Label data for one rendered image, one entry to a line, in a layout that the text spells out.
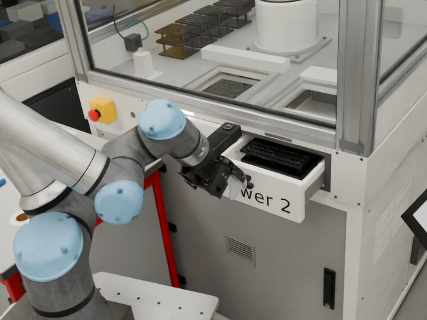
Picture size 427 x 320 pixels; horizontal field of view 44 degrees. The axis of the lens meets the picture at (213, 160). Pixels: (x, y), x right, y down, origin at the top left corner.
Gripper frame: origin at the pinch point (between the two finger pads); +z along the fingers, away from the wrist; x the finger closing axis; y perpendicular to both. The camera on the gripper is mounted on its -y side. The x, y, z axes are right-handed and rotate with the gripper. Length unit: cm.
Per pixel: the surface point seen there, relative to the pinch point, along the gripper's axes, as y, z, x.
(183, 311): 31.2, -2.7, 3.9
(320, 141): -17.3, 7.0, 11.9
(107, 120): -8, 13, -61
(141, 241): 21, 35, -43
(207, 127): -13.9, 9.2, -21.5
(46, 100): -13, 29, -114
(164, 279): 28, 57, -43
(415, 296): -9, 118, 25
